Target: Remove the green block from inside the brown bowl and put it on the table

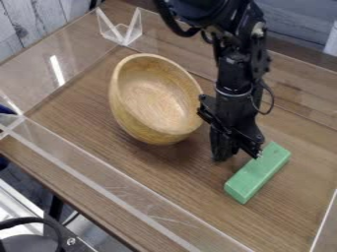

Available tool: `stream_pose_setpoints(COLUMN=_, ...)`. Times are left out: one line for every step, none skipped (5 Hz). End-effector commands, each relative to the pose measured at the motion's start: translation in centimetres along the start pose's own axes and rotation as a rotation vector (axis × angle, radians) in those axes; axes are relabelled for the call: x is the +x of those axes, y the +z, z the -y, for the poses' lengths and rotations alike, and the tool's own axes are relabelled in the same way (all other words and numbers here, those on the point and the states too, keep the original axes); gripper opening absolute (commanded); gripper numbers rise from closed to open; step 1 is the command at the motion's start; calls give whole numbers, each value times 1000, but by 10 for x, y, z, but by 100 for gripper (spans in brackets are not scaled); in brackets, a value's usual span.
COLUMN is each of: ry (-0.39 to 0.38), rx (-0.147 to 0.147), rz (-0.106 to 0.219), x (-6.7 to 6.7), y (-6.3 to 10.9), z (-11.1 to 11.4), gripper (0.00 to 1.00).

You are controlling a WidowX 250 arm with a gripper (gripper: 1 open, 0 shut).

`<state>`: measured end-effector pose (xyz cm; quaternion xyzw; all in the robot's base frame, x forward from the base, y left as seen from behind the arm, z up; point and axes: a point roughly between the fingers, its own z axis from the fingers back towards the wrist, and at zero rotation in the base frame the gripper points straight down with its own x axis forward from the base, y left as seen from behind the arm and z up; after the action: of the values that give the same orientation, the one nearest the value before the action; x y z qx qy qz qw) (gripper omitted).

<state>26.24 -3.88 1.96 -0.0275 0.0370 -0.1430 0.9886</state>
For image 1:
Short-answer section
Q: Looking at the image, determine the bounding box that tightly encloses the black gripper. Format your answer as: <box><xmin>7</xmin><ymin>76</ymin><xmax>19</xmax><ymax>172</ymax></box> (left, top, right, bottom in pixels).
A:
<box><xmin>198</xmin><ymin>94</ymin><xmax>265</xmax><ymax>161</ymax></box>

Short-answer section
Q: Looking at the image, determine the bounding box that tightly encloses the green rectangular block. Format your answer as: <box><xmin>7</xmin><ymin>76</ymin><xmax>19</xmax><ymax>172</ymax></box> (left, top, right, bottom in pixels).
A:
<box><xmin>224</xmin><ymin>142</ymin><xmax>292</xmax><ymax>205</ymax></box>

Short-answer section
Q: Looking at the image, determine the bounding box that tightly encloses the brown wooden bowl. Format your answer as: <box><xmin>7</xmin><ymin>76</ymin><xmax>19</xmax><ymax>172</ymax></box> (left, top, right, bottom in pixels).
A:
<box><xmin>109</xmin><ymin>53</ymin><xmax>204</xmax><ymax>146</ymax></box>

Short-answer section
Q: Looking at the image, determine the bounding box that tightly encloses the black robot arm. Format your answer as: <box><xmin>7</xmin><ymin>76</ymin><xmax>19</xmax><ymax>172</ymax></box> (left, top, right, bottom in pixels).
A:
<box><xmin>153</xmin><ymin>0</ymin><xmax>272</xmax><ymax>161</ymax></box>

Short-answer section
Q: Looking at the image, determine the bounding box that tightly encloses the black table leg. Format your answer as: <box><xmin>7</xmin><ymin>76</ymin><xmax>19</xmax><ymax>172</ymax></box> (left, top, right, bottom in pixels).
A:
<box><xmin>49</xmin><ymin>196</ymin><xmax>65</xmax><ymax>221</ymax></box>

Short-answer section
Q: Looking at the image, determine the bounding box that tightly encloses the clear acrylic tray wall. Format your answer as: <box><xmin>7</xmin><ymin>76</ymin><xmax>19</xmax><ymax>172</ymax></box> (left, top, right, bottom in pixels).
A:
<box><xmin>0</xmin><ymin>103</ymin><xmax>253</xmax><ymax>252</ymax></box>

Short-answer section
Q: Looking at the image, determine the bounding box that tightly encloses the clear acrylic corner bracket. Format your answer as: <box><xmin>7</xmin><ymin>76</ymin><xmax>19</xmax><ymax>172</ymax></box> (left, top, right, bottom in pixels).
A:
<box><xmin>97</xmin><ymin>8</ymin><xmax>142</xmax><ymax>46</ymax></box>

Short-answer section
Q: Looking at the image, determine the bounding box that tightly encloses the black metal bracket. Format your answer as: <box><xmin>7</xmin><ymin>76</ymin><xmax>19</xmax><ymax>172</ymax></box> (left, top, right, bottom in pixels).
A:
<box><xmin>42</xmin><ymin>220</ymin><xmax>99</xmax><ymax>252</ymax></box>

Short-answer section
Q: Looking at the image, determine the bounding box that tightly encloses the black cable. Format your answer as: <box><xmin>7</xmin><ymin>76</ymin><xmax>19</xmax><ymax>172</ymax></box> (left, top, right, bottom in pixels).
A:
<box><xmin>0</xmin><ymin>216</ymin><xmax>65</xmax><ymax>252</ymax></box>

